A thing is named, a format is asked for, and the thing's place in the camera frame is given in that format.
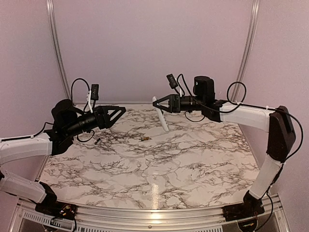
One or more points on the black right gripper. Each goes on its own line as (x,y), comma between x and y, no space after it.
(171,98)

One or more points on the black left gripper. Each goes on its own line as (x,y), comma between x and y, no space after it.
(106,122)

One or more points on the white remote control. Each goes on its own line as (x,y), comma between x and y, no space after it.
(162,119)

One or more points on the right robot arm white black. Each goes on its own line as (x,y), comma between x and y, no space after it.
(276,122)

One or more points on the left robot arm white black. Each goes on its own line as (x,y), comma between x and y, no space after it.
(69,122)

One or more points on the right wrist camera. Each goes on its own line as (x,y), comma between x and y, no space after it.
(174,84)

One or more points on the front aluminium rail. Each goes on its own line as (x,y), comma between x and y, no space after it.
(103,219)

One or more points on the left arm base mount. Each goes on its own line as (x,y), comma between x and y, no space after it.
(57,210)

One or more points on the left aluminium frame post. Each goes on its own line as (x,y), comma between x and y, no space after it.
(57,49)

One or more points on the aluminium frame post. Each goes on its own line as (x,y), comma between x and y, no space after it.
(249,41)
(57,49)

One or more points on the right aluminium frame post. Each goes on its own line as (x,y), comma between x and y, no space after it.
(249,41)

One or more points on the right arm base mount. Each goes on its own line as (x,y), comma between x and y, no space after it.
(243,210)

